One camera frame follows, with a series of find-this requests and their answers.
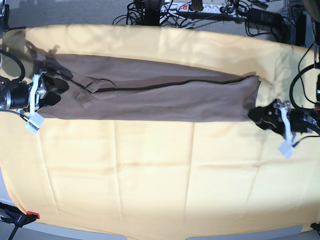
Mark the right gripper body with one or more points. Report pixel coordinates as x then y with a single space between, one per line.
37 93

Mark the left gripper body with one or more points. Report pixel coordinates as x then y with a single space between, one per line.
282 111

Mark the brown T-shirt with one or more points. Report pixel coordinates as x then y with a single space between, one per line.
112 88

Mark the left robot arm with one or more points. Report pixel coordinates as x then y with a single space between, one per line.
304 120

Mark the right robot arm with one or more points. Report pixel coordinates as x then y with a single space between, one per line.
14 93

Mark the black computer tower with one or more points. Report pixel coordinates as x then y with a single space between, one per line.
300 33

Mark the black power adapter brick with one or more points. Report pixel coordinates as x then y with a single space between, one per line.
264 18

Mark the black clamp at right corner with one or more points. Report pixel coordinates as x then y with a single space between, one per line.
316 227

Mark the blue and red clamp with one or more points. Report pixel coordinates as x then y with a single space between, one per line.
12 215

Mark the yellow table cloth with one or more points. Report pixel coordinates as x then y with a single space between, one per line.
149 180

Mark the white power strip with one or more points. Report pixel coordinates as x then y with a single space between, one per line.
186 8

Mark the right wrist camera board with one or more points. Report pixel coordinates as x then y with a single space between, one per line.
34 122

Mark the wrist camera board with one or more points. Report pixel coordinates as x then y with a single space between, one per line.
34 122
286 149

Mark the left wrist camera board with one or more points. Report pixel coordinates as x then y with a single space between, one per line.
286 149

